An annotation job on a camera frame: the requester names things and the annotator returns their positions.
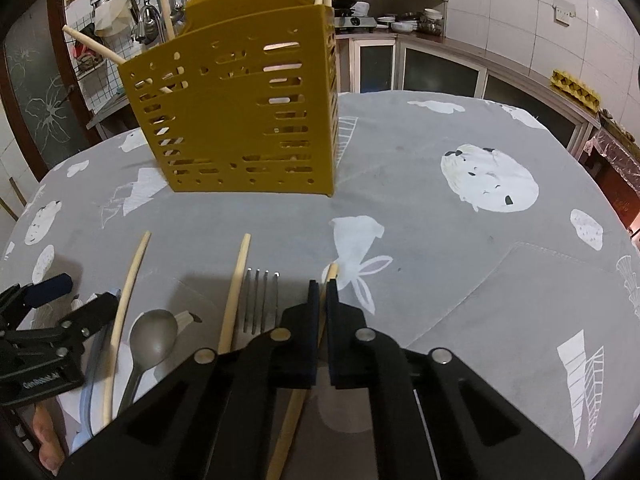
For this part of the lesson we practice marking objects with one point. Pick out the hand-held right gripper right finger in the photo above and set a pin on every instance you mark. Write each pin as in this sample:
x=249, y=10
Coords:
x=350, y=350

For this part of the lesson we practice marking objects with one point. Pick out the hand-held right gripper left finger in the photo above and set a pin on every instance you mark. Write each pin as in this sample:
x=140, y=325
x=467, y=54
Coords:
x=295, y=350

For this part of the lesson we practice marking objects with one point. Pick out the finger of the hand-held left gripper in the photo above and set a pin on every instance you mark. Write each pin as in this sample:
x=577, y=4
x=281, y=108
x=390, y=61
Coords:
x=97, y=307
x=47, y=289

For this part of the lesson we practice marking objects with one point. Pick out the metal spoon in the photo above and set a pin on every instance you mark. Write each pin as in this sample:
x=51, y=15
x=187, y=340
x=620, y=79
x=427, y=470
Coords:
x=152, y=335

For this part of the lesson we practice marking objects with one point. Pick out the yellow slotted utensil holder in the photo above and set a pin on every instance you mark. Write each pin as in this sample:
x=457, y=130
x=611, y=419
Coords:
x=225, y=110

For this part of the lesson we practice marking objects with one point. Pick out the person's left hand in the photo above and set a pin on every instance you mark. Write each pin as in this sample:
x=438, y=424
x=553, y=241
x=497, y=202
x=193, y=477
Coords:
x=47, y=435

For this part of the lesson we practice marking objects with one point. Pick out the grey printed tablecloth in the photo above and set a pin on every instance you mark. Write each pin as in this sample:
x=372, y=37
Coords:
x=425, y=260

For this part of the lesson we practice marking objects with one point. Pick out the brown frosted glass door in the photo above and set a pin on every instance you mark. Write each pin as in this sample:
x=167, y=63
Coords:
x=40, y=100

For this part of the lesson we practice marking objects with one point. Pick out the red and black hanging item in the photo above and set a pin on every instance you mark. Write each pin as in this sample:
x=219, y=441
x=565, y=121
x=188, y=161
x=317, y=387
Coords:
x=90, y=60

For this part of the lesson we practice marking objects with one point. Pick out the hanging white cloth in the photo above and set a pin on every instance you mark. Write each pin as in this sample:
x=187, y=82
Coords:
x=112, y=15

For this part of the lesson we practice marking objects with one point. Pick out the kitchen counter cabinet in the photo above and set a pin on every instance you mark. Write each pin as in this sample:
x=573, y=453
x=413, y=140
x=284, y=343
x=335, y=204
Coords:
x=440, y=70

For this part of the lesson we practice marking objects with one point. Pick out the side table with lace cover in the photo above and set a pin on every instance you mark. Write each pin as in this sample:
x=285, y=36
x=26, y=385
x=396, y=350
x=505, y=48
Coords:
x=617, y=175

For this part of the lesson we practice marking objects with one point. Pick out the gas stove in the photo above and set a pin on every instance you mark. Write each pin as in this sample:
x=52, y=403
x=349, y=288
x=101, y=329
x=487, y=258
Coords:
x=355, y=22

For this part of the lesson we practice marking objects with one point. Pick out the yellow egg carton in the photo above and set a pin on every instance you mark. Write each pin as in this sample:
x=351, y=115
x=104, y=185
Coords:
x=575, y=89

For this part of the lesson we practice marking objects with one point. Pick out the white wall socket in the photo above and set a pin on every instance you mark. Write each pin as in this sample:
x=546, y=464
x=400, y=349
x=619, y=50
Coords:
x=564, y=10

